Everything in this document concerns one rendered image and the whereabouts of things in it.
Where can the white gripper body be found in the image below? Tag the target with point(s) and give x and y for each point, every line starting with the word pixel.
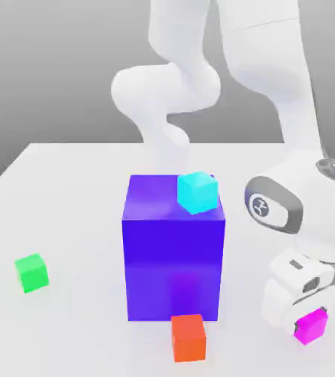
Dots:
pixel 279 306

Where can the small magenta cube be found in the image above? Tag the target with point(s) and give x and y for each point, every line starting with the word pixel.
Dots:
pixel 310 327

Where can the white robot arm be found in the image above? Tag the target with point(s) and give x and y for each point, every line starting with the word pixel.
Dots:
pixel 273 73

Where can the small orange cube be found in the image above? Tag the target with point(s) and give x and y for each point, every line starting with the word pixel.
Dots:
pixel 189 338

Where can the small cyan cube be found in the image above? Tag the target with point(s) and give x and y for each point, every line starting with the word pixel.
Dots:
pixel 198 193

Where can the small green cube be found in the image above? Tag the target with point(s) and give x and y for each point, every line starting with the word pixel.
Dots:
pixel 32 274

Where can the large blue box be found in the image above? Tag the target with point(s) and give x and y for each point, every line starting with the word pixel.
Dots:
pixel 173 265

